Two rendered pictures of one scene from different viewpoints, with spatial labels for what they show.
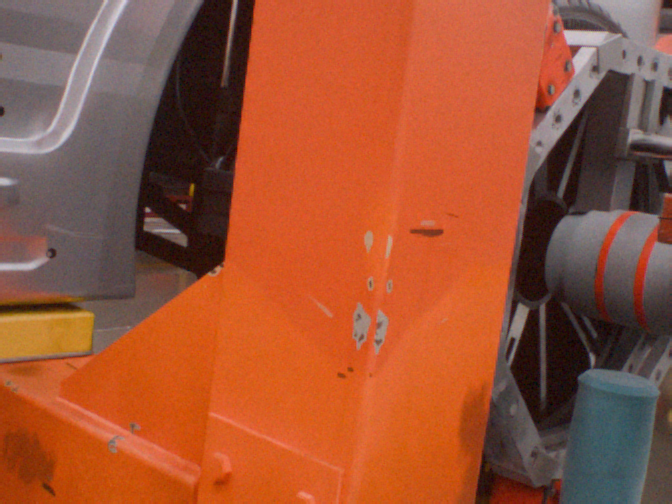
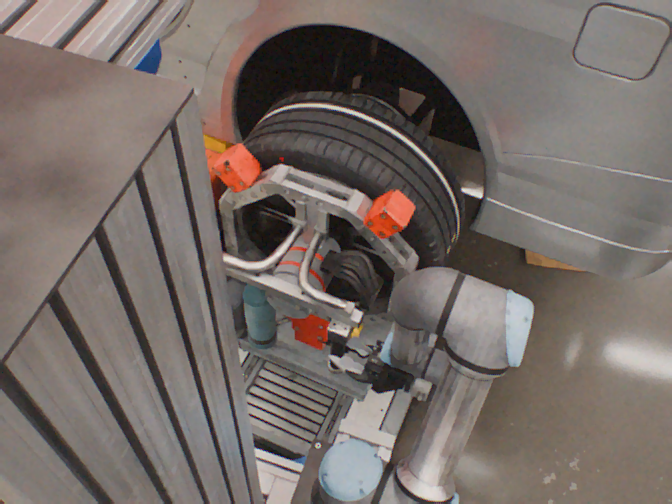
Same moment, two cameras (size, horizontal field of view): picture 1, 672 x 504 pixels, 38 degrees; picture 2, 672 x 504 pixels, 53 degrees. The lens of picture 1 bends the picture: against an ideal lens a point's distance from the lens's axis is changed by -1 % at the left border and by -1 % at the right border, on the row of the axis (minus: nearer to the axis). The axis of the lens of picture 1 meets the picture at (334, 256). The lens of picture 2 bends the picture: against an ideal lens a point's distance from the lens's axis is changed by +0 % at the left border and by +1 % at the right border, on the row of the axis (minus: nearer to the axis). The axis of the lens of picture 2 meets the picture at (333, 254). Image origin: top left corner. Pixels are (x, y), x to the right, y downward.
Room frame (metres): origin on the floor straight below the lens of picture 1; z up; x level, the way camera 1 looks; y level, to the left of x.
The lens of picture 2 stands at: (0.90, -1.34, 2.32)
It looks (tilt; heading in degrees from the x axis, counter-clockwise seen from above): 54 degrees down; 70
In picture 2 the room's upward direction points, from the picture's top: 4 degrees clockwise
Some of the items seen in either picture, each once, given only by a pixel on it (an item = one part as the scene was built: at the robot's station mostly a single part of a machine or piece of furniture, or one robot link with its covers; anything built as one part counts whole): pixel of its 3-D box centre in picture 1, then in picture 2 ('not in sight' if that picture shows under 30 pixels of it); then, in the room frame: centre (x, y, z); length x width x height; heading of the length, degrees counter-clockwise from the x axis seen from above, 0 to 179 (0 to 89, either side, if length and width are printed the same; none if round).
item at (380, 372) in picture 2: not in sight; (390, 368); (1.30, -0.71, 0.86); 0.12 x 0.08 x 0.09; 139
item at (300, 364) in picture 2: not in sight; (320, 329); (1.30, -0.17, 0.13); 0.50 x 0.36 x 0.10; 138
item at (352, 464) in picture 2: not in sight; (352, 477); (1.11, -0.96, 0.98); 0.13 x 0.12 x 0.14; 138
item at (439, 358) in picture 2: not in sight; (453, 373); (1.41, -0.80, 0.95); 0.11 x 0.08 x 0.11; 138
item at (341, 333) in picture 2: not in sight; (344, 322); (1.22, -0.59, 0.93); 0.09 x 0.05 x 0.05; 48
